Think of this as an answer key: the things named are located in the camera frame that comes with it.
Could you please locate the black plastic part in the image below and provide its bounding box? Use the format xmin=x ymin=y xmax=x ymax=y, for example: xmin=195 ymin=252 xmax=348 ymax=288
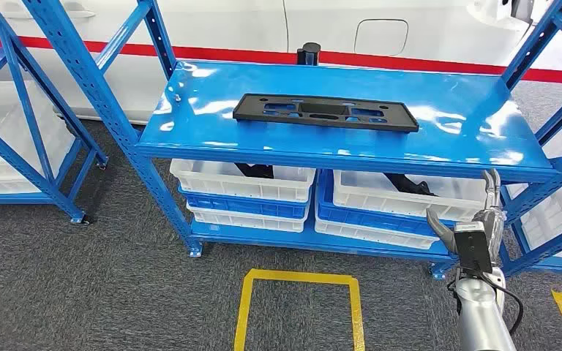
xmin=383 ymin=173 xmax=438 ymax=197
xmin=234 ymin=163 xmax=275 ymax=180

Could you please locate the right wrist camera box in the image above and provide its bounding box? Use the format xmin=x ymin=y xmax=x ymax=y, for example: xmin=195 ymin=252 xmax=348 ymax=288
xmin=454 ymin=222 xmax=494 ymax=275

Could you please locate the black barrier post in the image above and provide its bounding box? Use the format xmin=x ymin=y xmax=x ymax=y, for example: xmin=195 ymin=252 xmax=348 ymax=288
xmin=296 ymin=42 xmax=322 ymax=67

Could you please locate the red barrier belt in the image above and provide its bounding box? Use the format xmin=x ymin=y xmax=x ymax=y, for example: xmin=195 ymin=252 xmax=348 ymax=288
xmin=0 ymin=35 xmax=562 ymax=86

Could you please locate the black plastic mounting plate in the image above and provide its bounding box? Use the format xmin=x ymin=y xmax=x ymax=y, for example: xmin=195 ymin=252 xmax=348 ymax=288
xmin=232 ymin=93 xmax=420 ymax=134

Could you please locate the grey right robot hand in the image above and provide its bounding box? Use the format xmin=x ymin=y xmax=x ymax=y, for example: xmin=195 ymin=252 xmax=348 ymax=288
xmin=425 ymin=168 xmax=507 ymax=266

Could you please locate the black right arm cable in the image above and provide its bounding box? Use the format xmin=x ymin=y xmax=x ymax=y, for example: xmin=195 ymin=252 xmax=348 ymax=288
xmin=447 ymin=266 xmax=525 ymax=336

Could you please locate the white car body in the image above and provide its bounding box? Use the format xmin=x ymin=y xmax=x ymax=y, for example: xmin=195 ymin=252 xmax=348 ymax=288
xmin=0 ymin=0 xmax=562 ymax=125

